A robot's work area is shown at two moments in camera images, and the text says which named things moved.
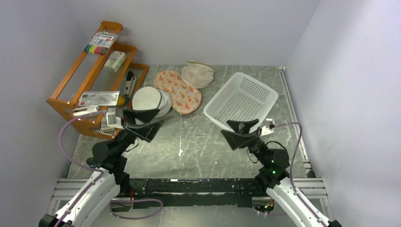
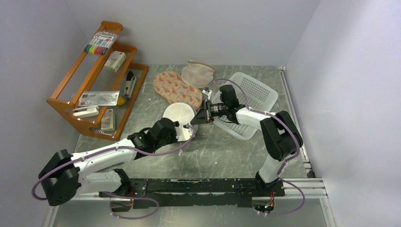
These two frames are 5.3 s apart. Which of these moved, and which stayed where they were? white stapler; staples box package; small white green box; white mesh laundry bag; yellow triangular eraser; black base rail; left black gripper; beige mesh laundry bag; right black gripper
Moved: white mesh laundry bag; left black gripper; right black gripper
Stayed: beige mesh laundry bag; white stapler; staples box package; yellow triangular eraser; black base rail; small white green box
